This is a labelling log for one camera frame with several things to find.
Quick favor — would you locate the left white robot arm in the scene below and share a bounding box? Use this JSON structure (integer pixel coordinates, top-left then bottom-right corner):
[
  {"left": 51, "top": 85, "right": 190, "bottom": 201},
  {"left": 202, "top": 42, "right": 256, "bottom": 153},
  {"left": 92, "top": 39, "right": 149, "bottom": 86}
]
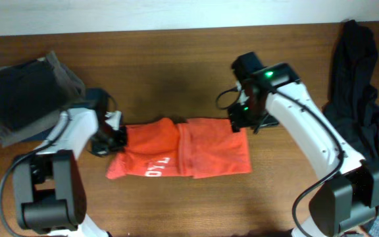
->
[{"left": 9, "top": 88, "right": 127, "bottom": 236}]

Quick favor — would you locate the folded light grey shirt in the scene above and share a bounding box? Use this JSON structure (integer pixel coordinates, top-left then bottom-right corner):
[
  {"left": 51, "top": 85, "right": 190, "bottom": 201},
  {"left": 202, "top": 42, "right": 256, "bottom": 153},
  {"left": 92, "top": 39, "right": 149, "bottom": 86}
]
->
[{"left": 0, "top": 51, "right": 86, "bottom": 147}]

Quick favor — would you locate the orange printed t-shirt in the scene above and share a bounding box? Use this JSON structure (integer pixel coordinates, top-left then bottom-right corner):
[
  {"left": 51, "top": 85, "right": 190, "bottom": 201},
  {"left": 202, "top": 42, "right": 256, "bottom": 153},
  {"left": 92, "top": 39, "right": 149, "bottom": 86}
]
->
[{"left": 106, "top": 118, "right": 252, "bottom": 180}]

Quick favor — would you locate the black garment on table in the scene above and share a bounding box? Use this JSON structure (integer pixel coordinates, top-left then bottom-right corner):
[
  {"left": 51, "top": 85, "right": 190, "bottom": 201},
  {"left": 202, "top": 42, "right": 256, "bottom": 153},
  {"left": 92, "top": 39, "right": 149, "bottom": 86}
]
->
[{"left": 324, "top": 20, "right": 379, "bottom": 162}]

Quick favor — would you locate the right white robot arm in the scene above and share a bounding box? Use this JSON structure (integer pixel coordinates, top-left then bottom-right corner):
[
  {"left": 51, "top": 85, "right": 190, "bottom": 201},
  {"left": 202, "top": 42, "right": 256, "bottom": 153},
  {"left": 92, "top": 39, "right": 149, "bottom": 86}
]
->
[{"left": 226, "top": 52, "right": 379, "bottom": 236}]

